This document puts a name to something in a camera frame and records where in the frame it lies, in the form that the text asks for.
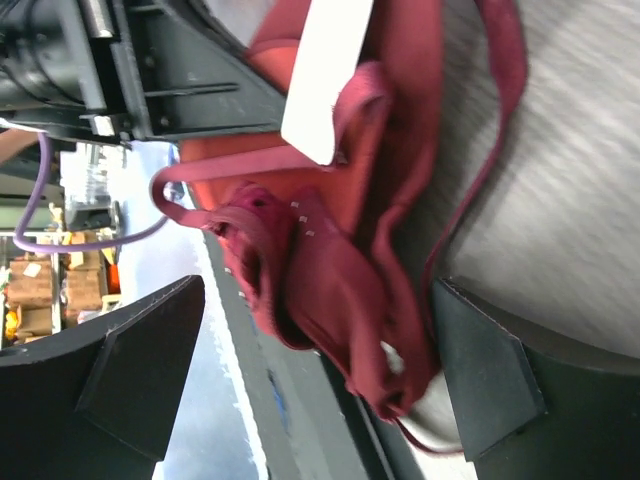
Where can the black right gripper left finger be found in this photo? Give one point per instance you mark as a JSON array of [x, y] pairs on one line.
[[99, 401]]

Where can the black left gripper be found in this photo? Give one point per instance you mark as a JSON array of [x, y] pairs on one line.
[[110, 72]]

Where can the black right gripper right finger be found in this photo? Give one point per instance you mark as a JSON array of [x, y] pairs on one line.
[[531, 403]]

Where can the dark red garment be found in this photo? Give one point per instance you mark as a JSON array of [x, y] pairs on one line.
[[310, 243]]

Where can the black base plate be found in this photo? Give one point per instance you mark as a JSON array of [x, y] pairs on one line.
[[309, 426]]

